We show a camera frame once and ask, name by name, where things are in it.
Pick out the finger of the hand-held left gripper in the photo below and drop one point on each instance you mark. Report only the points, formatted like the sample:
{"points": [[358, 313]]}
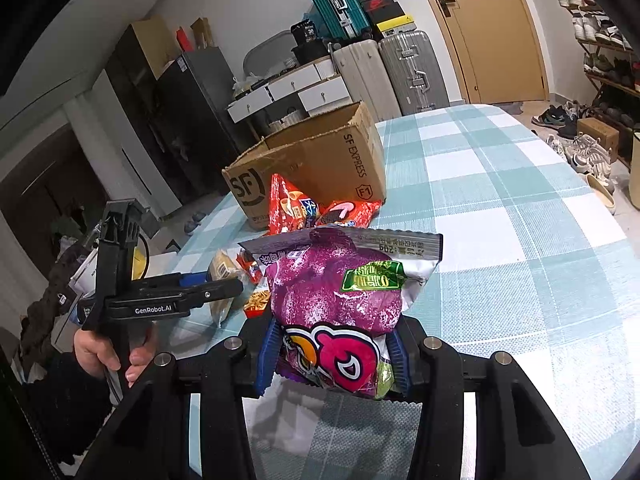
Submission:
{"points": [[195, 277], [215, 292]]}

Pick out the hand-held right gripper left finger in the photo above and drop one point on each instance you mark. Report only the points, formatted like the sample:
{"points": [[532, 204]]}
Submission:
{"points": [[265, 355]]}

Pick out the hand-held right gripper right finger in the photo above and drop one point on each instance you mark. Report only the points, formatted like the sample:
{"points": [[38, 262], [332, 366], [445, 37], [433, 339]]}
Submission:
{"points": [[397, 360]]}

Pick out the beige cracker packet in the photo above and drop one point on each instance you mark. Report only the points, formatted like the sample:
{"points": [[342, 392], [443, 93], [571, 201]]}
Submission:
{"points": [[222, 265]]}

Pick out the small dark red packet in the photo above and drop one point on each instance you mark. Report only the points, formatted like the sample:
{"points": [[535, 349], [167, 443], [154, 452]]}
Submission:
{"points": [[247, 265]]}

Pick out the purple snack packet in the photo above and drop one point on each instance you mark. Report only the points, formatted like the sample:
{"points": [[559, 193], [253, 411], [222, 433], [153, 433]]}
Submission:
{"points": [[330, 290]]}

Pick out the red triangular snack packet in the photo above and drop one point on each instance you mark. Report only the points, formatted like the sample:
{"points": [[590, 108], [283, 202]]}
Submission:
{"points": [[285, 205]]}

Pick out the red cookie packet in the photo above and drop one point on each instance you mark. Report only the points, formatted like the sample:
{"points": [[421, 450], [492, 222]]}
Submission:
{"points": [[350, 212]]}

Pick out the person's left forearm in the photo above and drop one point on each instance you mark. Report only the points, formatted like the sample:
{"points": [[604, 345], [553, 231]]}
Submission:
{"points": [[65, 410]]}

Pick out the person's left hand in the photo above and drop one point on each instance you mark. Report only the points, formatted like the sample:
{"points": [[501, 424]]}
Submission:
{"points": [[90, 350]]}

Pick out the yellow plastic bag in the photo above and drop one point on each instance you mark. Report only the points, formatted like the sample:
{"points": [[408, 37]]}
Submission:
{"points": [[139, 262]]}

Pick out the grey slipper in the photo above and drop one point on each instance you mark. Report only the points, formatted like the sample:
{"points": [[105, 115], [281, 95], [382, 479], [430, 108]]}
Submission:
{"points": [[195, 222]]}

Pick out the teal checked tablecloth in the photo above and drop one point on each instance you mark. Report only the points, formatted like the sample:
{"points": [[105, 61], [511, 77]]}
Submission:
{"points": [[500, 260]]}

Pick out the tall dark cabinet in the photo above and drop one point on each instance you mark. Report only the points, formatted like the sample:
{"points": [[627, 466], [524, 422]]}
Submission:
{"points": [[135, 110]]}

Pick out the dark grey refrigerator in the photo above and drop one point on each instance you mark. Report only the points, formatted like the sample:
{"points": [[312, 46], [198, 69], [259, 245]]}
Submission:
{"points": [[200, 120]]}

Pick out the woven laundry basket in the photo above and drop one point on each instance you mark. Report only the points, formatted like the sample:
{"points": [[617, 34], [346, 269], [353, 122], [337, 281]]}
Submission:
{"points": [[285, 120]]}

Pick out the clear plastic bag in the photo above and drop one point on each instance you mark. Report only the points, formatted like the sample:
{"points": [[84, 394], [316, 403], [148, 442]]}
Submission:
{"points": [[245, 87]]}

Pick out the white drawer desk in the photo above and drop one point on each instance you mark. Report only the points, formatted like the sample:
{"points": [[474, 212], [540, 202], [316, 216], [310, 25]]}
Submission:
{"points": [[322, 97]]}

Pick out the red paper bag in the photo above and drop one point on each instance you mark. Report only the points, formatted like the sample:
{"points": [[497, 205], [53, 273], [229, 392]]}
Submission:
{"points": [[184, 40]]}

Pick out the brown paper bag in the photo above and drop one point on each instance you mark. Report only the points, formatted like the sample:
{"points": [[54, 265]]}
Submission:
{"points": [[201, 34]]}

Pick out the beige suitcase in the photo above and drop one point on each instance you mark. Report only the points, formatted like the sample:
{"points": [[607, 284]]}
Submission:
{"points": [[365, 80]]}

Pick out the beige slide sandal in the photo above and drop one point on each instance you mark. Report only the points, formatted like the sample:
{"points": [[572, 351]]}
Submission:
{"points": [[602, 195]]}

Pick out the black printed box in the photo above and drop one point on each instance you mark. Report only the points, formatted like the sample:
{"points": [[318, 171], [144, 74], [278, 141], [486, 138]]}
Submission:
{"points": [[305, 32]]}

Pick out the grey door mat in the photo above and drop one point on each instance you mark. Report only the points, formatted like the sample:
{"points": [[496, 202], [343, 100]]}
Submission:
{"points": [[507, 107]]}

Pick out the scattered sneakers pile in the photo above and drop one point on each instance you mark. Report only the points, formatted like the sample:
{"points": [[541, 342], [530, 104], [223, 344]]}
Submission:
{"points": [[582, 152]]}

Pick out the silver suitcase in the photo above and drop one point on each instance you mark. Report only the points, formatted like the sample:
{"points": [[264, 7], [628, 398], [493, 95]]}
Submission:
{"points": [[412, 70]]}

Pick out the small brown cardboard box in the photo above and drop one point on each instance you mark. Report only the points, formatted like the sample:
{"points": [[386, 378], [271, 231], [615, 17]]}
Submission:
{"points": [[597, 132]]}

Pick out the cream waste bin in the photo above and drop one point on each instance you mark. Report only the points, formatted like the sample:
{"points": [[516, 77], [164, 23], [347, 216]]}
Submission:
{"points": [[635, 170]]}

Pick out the teal suitcase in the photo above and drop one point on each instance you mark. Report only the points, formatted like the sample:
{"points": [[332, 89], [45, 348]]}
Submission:
{"points": [[335, 5]]}

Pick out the plain black shoebox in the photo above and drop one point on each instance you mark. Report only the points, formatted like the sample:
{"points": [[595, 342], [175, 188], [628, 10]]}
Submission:
{"points": [[390, 12]]}

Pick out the red shoebox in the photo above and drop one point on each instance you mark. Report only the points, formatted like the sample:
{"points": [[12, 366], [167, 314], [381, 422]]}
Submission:
{"points": [[377, 3]]}

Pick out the tan wooden door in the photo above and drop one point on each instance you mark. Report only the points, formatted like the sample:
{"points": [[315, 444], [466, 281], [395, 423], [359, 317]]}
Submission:
{"points": [[495, 35]]}

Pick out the wooden shoe rack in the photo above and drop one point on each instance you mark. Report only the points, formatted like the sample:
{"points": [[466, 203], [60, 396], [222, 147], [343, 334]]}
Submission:
{"points": [[605, 82]]}

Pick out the rows of assorted shoes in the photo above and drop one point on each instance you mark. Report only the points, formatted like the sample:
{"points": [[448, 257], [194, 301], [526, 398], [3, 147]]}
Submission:
{"points": [[595, 27]]}

